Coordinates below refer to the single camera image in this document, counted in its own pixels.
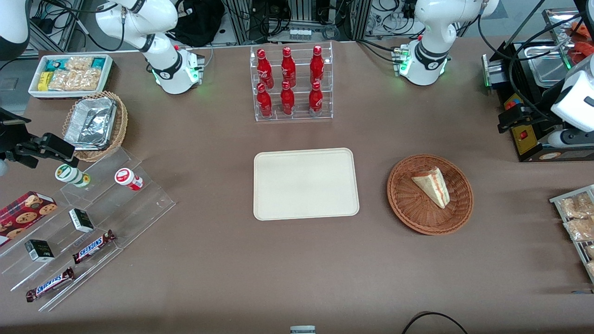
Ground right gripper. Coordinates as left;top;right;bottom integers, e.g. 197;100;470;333
0;108;75;176

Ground triangular sandwich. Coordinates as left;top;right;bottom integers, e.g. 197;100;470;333
411;167;451;209

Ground light oval wicker basket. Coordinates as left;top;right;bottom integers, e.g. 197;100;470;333
62;90;129;162

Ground brown round wicker basket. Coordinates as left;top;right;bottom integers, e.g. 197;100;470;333
387;154;474;236

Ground beige rectangular tray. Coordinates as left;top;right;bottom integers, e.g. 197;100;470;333
253;148;360;221

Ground green-capped yogurt bottle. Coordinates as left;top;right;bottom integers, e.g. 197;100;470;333
55;164;91;188

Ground stacked aluminium foil containers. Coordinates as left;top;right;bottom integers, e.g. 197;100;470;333
64;96;117;151

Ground steel pan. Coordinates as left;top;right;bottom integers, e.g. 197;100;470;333
527;44;574;89

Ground white rectangular snack bin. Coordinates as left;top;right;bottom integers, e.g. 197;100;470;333
28;54;114;100

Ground red chocolate cookie box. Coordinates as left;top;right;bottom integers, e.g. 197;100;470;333
0;191;58;248

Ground black food warmer appliance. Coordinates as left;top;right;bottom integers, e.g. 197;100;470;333
482;39;594;163

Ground small black carton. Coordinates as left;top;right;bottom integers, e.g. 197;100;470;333
25;239;55;263
69;208;95;233

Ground clear bag of crackers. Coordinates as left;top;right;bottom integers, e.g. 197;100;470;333
65;57;94;71
48;69;102;92

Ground red-capped yogurt bottle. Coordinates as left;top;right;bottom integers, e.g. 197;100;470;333
115;168;144;191

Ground red orange food items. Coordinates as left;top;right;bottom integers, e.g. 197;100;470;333
570;21;594;64

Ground steel container with clear lid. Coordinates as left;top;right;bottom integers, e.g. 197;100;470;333
542;8;594;70

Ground Snickers chocolate bar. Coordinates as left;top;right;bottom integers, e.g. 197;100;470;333
26;267;75;302
72;230;116;264

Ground clear acrylic stepped display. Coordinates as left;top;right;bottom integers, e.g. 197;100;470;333
0;148;176;312

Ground red cola bottle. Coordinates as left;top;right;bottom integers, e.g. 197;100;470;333
257;83;273;118
309;81;324;117
280;81;296;116
281;47;297;87
310;45;325;85
257;49;274;89

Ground black bag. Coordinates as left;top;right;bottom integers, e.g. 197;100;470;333
168;0;226;47

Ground clear acrylic bottle rack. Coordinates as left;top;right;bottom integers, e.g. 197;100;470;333
250;42;334;122

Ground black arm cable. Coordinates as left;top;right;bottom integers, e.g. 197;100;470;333
477;0;594;122

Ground grey wire rack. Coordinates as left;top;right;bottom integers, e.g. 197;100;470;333
549;185;594;283

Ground aluminium profile frame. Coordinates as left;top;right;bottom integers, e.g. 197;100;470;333
223;0;374;45

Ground black looped cable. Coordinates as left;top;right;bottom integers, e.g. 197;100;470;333
401;312;469;334

